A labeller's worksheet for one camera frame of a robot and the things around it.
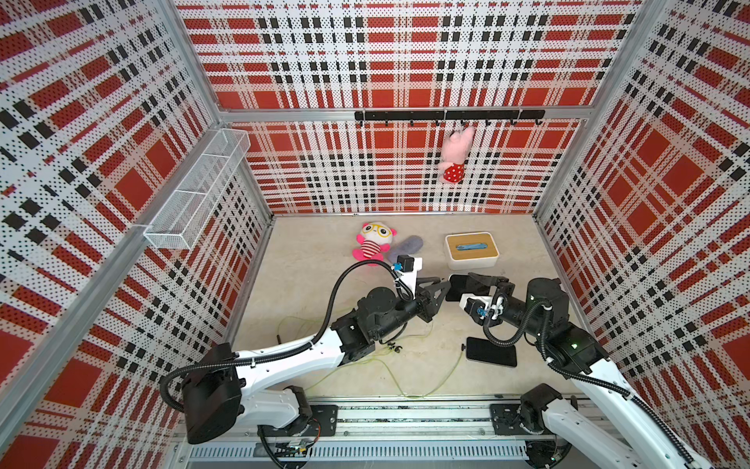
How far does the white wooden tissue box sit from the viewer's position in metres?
1.03

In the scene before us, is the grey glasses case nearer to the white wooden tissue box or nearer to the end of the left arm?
the white wooden tissue box

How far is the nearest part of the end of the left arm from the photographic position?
530 millimetres

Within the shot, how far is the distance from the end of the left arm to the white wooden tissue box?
38cm
